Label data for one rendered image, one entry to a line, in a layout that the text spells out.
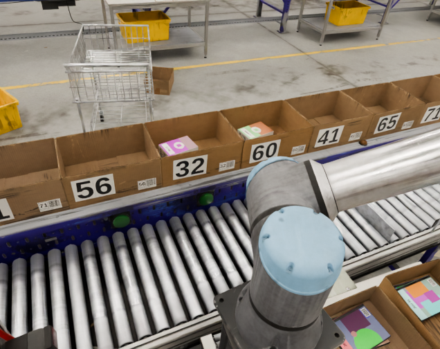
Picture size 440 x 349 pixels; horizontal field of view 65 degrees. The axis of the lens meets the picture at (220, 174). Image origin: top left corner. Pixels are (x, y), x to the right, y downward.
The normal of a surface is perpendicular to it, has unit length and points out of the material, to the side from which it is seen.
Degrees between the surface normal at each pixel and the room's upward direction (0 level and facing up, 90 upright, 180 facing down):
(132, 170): 90
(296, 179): 30
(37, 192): 91
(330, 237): 3
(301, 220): 3
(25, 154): 89
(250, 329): 69
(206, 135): 89
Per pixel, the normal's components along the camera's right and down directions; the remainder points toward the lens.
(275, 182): -0.34, -0.70
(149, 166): 0.42, 0.61
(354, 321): 0.07, -0.76
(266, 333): -0.45, 0.21
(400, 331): -0.91, 0.19
